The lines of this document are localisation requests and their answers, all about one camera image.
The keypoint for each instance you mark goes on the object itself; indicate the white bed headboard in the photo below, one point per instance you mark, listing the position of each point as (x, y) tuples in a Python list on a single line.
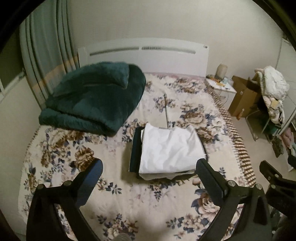
[(143, 58)]

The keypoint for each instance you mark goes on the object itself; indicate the pile of white clothes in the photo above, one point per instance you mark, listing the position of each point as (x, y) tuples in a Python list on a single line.
[(272, 85)]

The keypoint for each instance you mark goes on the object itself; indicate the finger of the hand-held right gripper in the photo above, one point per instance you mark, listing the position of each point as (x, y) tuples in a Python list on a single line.
[(268, 172)]

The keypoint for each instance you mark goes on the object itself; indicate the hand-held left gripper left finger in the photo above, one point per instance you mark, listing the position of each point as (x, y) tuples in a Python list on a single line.
[(89, 180)]

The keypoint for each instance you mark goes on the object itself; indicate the brown checkered bed skirt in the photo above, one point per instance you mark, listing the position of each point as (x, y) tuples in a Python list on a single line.
[(240, 148)]

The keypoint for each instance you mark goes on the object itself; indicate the floral bed with white headboard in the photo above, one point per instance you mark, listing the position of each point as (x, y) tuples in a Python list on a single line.
[(69, 148)]

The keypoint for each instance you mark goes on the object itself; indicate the metal frame chair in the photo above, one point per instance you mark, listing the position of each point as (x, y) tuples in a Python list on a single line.
[(256, 126)]

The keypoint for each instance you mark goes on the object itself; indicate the green patterned slippers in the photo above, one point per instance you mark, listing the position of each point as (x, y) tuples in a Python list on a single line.
[(278, 147)]

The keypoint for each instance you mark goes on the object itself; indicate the dark green plush blanket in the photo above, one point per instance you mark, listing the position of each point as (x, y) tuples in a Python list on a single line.
[(92, 97)]

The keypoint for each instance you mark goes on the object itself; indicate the white t-shirt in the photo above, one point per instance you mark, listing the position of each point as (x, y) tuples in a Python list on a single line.
[(171, 148)]

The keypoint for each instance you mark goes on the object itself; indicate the brown cardboard box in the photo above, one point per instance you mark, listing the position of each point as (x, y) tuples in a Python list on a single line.
[(245, 97)]

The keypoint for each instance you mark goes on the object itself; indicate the pale green curtain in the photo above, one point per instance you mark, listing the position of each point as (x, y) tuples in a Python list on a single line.
[(46, 46)]

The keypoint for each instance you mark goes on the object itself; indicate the white shelf with clothes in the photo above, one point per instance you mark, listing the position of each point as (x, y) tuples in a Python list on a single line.
[(289, 141)]

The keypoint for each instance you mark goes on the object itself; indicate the beige table lamp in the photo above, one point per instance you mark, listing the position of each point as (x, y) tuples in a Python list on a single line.
[(222, 70)]

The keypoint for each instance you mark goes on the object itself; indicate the white nightstand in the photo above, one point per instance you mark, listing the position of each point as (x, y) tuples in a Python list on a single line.
[(222, 90)]

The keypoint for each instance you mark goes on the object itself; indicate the stack of folded clothes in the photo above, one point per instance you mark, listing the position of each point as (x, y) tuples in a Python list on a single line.
[(152, 176)]

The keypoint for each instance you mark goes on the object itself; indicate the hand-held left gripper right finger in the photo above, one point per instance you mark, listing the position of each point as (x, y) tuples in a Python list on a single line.
[(203, 176)]

